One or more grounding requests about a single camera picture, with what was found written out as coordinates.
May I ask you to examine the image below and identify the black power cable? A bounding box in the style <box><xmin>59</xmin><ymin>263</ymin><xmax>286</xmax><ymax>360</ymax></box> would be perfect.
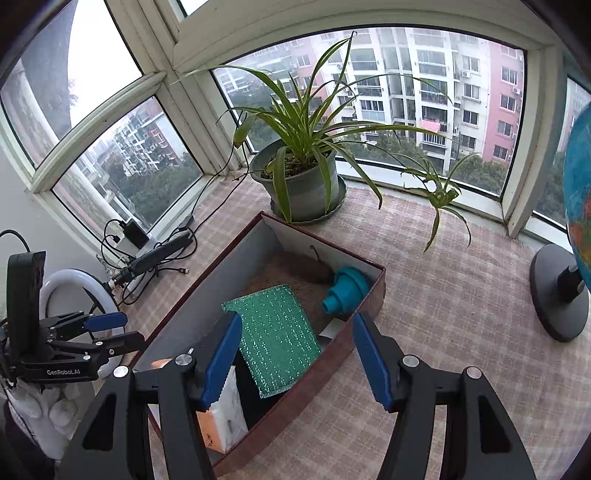
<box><xmin>178</xmin><ymin>138</ymin><xmax>245</xmax><ymax>229</ymax></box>

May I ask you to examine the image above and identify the person's left hand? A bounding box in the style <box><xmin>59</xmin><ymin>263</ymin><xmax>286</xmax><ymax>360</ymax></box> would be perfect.
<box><xmin>7</xmin><ymin>381</ymin><xmax>81</xmax><ymax>460</ymax></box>

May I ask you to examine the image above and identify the white ring light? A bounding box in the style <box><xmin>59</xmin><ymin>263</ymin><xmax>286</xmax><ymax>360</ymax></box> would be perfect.
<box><xmin>39</xmin><ymin>270</ymin><xmax>125</xmax><ymax>333</ymax></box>

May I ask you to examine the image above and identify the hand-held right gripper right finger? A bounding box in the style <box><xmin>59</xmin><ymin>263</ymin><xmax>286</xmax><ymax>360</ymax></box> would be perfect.
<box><xmin>352</xmin><ymin>312</ymin><xmax>536</xmax><ymax>480</ymax></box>

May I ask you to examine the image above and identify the blue desk globe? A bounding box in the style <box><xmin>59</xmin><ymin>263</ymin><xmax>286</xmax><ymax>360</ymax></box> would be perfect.
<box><xmin>529</xmin><ymin>102</ymin><xmax>591</xmax><ymax>343</ymax></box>

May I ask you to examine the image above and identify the green sponge cloth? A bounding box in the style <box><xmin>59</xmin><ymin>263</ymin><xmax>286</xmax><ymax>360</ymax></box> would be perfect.
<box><xmin>221</xmin><ymin>285</ymin><xmax>322</xmax><ymax>400</ymax></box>

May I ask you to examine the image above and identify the teal collapsible funnel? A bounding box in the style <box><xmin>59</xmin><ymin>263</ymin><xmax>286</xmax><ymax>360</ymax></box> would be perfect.
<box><xmin>322</xmin><ymin>267</ymin><xmax>370</xmax><ymax>317</ymax></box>

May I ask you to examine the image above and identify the black power strip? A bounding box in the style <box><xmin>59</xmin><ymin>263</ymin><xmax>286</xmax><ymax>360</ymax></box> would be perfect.
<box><xmin>111</xmin><ymin>231</ymin><xmax>195</xmax><ymax>289</ymax></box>

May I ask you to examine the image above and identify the brown cardboard box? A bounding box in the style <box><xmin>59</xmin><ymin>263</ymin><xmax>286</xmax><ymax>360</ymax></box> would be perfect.
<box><xmin>131</xmin><ymin>211</ymin><xmax>387</xmax><ymax>478</ymax></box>

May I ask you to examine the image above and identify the potted spider plant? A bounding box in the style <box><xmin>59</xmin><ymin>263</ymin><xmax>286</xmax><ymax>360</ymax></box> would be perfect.
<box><xmin>171</xmin><ymin>31</ymin><xmax>481</xmax><ymax>252</ymax></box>

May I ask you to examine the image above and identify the black charger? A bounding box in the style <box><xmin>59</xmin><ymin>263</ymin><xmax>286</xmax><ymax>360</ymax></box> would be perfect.
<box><xmin>121</xmin><ymin>219</ymin><xmax>151</xmax><ymax>247</ymax></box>

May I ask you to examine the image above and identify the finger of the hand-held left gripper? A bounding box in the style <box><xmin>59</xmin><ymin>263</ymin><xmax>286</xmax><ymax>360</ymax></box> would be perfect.
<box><xmin>46</xmin><ymin>330</ymin><xmax>146</xmax><ymax>370</ymax></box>
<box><xmin>39</xmin><ymin>311</ymin><xmax>129</xmax><ymax>340</ymax></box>

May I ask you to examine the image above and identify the white window frame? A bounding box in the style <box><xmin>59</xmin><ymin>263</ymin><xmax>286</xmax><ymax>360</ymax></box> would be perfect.
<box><xmin>0</xmin><ymin>0</ymin><xmax>591</xmax><ymax>241</ymax></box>

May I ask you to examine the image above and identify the pink checked tablecloth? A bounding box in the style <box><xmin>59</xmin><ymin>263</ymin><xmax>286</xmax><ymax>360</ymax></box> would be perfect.
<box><xmin>152</xmin><ymin>178</ymin><xmax>591</xmax><ymax>480</ymax></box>

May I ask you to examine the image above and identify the brown coarse cloth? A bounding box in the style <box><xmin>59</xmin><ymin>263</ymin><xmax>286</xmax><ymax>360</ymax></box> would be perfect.
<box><xmin>240</xmin><ymin>247</ymin><xmax>342</xmax><ymax>324</ymax></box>

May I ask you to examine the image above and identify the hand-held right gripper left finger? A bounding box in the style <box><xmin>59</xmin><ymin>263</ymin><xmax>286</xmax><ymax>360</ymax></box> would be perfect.
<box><xmin>55</xmin><ymin>312</ymin><xmax>243</xmax><ymax>480</ymax></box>

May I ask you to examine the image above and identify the orange tissue pack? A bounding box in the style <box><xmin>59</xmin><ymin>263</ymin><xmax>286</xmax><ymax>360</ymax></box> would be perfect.
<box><xmin>150</xmin><ymin>357</ymin><xmax>250</xmax><ymax>455</ymax></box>

